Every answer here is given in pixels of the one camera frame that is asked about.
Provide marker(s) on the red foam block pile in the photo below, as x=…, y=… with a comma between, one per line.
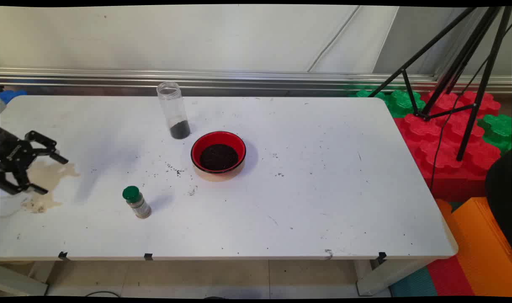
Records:
x=445, y=151

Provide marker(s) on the blue foam object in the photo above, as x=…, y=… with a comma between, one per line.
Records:
x=11, y=96

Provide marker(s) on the black tripod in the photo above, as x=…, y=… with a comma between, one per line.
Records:
x=485, y=84

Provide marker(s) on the green-lidded spice bottle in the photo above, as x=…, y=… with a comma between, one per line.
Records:
x=138, y=204

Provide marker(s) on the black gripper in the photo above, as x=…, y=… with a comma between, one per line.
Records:
x=9, y=153

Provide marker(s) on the clear plastic jar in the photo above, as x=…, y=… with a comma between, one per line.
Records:
x=171, y=105

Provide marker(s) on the white table leg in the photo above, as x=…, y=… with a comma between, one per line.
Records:
x=390, y=275
x=22, y=280

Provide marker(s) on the aluminium wall rail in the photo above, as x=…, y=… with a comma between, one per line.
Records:
x=239, y=80

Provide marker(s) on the black seeds heap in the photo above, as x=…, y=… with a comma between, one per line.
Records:
x=218, y=157
x=180, y=130

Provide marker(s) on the red bowl with black rim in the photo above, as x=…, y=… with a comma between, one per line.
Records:
x=205, y=141

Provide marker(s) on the orange ribbed foam mat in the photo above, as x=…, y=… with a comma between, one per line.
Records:
x=478, y=244

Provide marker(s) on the large black rounded object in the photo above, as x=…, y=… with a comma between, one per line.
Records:
x=500, y=198

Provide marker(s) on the black tape piece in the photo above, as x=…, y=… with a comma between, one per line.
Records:
x=382, y=256
x=63, y=255
x=148, y=256

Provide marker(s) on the teal foam mat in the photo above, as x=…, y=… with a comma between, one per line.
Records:
x=413, y=284

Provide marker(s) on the green foam block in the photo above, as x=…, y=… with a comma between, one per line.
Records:
x=497, y=130
x=403, y=103

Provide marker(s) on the red foam mat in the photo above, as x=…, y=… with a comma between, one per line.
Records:
x=449, y=277

